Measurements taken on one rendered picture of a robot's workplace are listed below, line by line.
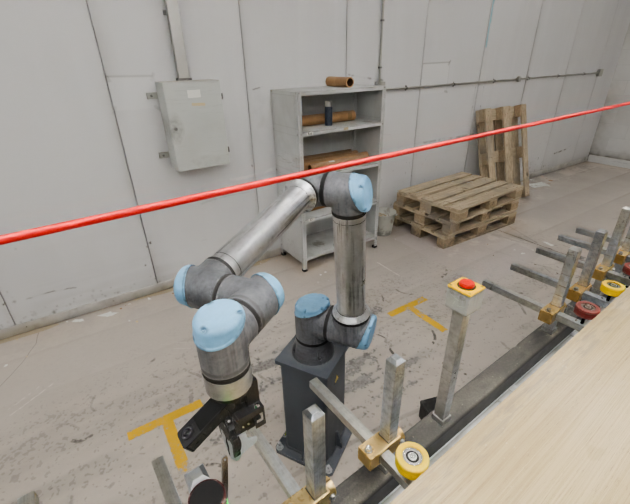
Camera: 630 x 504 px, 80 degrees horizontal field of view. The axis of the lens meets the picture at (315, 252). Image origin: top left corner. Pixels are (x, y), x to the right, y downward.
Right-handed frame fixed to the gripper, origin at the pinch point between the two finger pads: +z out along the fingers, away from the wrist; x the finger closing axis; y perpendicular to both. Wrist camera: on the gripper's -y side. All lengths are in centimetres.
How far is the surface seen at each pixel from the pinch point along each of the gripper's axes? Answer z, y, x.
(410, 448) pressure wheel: 10.8, 38.4, -17.4
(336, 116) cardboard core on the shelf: -29, 208, 218
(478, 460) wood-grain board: 11, 49, -29
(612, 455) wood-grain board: 11, 76, -48
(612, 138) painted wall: 60, 790, 179
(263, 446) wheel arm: 19.0, 11.9, 10.7
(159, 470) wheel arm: 15.1, -13.2, 18.3
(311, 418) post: -9.7, 14.8, -9.0
